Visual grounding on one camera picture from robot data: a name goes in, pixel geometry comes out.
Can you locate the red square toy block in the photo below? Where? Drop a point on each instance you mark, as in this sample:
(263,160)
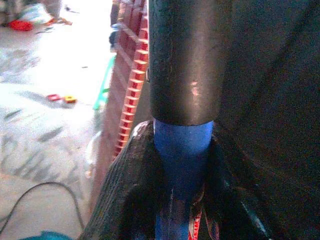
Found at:
(52,97)

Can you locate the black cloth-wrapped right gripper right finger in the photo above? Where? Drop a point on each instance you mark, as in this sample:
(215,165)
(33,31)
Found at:
(225,200)

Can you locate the teal round container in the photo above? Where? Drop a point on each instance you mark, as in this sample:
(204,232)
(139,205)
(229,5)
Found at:
(47,236)

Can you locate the red plastic toy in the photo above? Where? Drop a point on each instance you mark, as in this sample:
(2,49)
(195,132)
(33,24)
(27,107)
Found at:
(20,25)

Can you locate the green plastic frame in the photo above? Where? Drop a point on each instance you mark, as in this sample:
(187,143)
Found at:
(102,92)

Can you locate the orange small toy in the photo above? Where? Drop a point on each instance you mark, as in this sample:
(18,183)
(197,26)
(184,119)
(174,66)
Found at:
(58,21)

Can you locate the blue broom pole black grip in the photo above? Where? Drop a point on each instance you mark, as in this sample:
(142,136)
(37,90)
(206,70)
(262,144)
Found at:
(185,75)

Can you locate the yellow square toy block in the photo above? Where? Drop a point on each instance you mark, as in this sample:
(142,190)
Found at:
(70,99)

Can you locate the white green plastic bag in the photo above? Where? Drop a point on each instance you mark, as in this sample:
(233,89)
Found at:
(32,12)

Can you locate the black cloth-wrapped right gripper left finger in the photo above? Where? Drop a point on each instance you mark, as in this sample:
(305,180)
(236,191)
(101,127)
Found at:
(117,190)

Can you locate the dark cabinet panel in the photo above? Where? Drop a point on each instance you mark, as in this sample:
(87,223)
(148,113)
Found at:
(275,87)

